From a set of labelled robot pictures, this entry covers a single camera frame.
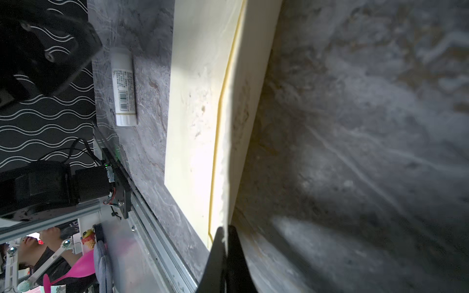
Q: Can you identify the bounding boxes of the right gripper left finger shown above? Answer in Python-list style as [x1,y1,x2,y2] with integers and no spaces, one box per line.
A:
[196,227,227,293]

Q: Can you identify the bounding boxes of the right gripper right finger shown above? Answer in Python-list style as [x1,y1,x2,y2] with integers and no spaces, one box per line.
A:
[228,225,258,293]

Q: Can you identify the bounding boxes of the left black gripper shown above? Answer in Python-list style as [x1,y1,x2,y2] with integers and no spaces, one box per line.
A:
[1,1,102,108]

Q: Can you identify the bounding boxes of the cream yellow envelope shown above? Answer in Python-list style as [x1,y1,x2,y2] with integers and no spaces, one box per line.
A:
[164,1,282,249]

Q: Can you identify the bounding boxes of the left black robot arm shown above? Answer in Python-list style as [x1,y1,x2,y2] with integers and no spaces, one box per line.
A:
[1,1,109,222]

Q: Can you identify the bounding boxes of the white glue stick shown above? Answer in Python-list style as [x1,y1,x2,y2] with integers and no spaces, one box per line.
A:
[109,47,138,127]

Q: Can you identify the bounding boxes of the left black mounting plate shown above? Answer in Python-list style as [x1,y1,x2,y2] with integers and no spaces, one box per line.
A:
[93,124,132,219]

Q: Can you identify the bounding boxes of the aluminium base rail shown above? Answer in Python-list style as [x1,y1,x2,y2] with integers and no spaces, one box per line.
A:
[1,133,197,293]

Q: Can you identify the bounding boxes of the left thin black cable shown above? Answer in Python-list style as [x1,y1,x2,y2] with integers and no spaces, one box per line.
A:
[36,137,103,166]

